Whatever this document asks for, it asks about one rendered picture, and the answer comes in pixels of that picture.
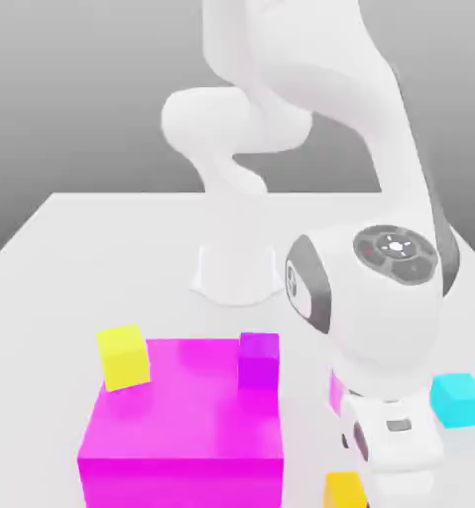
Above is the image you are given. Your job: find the small yellow cube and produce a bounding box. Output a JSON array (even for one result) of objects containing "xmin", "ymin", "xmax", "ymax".
[{"xmin": 96, "ymin": 323, "xmax": 152, "ymax": 393}]

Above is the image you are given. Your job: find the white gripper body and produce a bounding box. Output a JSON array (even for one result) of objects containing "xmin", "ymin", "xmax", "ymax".
[{"xmin": 363, "ymin": 470, "xmax": 440, "ymax": 508}]

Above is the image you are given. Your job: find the small orange cube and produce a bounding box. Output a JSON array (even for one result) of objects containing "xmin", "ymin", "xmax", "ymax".
[{"xmin": 322, "ymin": 470, "xmax": 370, "ymax": 508}]

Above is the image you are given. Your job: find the small purple cube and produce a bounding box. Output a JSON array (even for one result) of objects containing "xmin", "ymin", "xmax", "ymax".
[{"xmin": 237, "ymin": 331, "xmax": 281, "ymax": 392}]

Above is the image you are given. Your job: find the large magenta box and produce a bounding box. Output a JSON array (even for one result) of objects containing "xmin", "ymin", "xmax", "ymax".
[{"xmin": 76, "ymin": 336, "xmax": 285, "ymax": 508}]

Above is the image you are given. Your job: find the small cyan cube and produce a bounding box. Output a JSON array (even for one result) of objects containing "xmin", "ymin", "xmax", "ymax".
[{"xmin": 429, "ymin": 372, "xmax": 475, "ymax": 430}]

